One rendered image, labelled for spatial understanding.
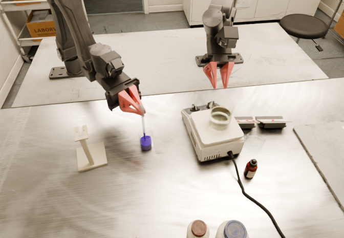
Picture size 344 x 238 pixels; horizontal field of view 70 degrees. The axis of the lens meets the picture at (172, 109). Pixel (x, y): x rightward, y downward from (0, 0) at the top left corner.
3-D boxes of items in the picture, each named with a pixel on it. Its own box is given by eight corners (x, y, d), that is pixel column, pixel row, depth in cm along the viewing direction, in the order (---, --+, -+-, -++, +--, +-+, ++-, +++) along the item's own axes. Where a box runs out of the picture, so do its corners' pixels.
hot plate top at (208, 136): (189, 114, 73) (189, 112, 72) (227, 107, 75) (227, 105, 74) (202, 146, 65) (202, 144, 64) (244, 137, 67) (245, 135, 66)
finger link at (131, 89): (151, 98, 62) (130, 80, 67) (127, 111, 59) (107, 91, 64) (152, 116, 67) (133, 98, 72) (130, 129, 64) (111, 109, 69)
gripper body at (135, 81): (140, 79, 68) (125, 67, 72) (107, 95, 63) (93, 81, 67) (142, 96, 72) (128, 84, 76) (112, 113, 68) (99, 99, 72)
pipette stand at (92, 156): (77, 149, 74) (63, 121, 65) (104, 143, 75) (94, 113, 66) (78, 172, 68) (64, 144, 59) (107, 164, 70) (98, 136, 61)
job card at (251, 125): (225, 117, 83) (227, 108, 80) (252, 116, 83) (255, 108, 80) (229, 131, 78) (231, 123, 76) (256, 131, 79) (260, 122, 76)
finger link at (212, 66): (235, 85, 73) (231, 55, 74) (212, 85, 71) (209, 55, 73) (224, 91, 79) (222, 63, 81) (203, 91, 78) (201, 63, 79)
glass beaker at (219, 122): (224, 115, 72) (229, 93, 66) (233, 131, 68) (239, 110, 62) (201, 119, 71) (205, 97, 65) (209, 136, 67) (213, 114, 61)
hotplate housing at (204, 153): (180, 114, 84) (180, 97, 78) (216, 108, 86) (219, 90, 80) (201, 171, 69) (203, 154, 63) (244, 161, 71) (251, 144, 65)
